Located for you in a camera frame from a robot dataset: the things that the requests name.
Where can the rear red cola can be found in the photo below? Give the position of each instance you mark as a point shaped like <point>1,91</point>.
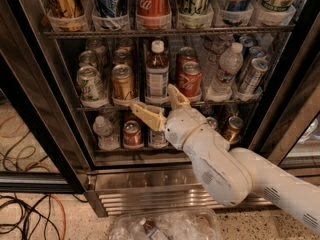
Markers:
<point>185,54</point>

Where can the front gold can middle shelf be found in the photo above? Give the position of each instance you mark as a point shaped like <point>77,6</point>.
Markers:
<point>123,84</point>

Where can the front red cola can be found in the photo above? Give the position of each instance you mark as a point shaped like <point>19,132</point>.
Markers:
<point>189,79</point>

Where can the blue can bottom shelf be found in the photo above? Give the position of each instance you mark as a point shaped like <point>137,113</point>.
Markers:
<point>212,122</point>

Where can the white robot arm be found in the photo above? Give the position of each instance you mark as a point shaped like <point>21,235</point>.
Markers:
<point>228,174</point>

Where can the clear plastic bin of bottles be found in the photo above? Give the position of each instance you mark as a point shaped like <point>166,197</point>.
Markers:
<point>181,224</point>

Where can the brown tea bottle blue label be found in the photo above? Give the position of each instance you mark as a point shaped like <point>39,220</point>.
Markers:
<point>157,73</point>

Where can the gold can shelf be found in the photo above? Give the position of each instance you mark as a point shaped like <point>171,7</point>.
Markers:
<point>123,84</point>
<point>232,129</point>
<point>122,56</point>

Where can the red cola can bottom shelf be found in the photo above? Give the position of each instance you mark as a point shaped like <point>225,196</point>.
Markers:
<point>132,136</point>

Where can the tea bottle bottom shelf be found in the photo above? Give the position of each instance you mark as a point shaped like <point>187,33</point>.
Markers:
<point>157,139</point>

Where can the blue white can top shelf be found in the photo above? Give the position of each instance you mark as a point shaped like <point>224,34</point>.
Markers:
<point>111,11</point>

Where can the silver slim can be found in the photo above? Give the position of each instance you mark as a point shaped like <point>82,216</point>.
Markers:
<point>253,52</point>
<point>256,70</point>

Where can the clear water bottle bottom shelf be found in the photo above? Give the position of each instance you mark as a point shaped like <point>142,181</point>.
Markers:
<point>107,138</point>

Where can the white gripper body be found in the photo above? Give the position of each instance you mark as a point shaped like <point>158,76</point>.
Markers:
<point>182,124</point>

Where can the red blue can top shelf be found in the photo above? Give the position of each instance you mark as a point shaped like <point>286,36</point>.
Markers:
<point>234,9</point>

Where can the green white can top shelf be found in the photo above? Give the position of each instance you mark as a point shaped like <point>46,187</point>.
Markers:
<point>193,13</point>

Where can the clear water bottle middle shelf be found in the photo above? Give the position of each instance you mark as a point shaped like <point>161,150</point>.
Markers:
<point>230,62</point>

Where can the middle white green can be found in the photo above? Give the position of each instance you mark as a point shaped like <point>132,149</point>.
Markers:
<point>89,58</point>

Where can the front silver slim can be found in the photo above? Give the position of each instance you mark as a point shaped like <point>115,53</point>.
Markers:
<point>256,70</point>

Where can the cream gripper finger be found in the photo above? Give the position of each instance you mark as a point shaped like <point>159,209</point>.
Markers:
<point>152,116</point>
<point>177,99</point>

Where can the gold can bottom shelf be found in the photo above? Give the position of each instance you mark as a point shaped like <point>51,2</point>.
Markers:
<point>232,129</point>

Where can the clear water bottle shelf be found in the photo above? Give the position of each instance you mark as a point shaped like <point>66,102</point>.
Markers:
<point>230,62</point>
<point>107,138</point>

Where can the front white green can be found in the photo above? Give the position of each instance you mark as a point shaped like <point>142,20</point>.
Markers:
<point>92,90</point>

